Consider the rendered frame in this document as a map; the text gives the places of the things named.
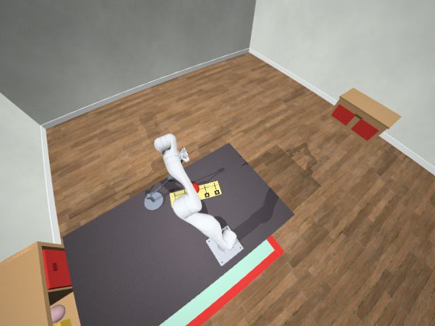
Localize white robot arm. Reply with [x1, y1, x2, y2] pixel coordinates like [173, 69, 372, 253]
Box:
[154, 134, 237, 252]

